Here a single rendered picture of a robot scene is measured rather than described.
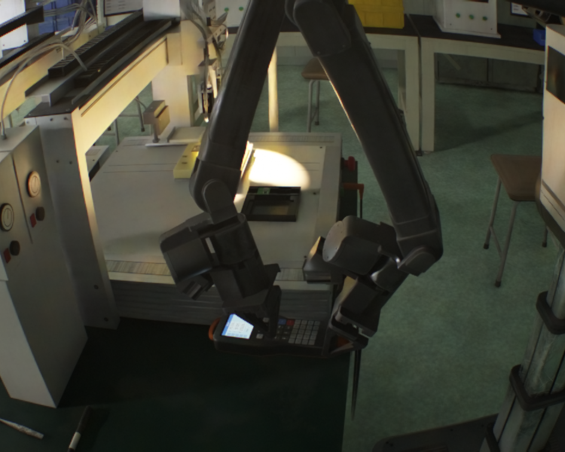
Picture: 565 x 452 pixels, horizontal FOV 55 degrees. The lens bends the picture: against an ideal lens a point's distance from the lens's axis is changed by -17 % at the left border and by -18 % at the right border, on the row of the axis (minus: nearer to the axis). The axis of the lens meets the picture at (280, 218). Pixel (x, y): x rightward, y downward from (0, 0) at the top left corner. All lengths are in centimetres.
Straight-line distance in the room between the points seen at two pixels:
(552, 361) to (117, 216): 102
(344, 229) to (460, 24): 302
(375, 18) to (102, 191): 243
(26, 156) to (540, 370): 102
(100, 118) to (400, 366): 146
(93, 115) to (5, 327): 43
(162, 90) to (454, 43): 213
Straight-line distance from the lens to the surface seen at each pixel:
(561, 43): 95
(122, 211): 148
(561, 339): 116
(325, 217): 137
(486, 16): 380
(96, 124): 117
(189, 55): 159
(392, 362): 225
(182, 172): 154
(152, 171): 165
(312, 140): 173
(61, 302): 115
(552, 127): 100
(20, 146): 99
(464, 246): 291
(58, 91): 115
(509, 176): 253
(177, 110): 183
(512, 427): 134
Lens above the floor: 154
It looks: 30 degrees down
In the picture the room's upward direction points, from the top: 3 degrees counter-clockwise
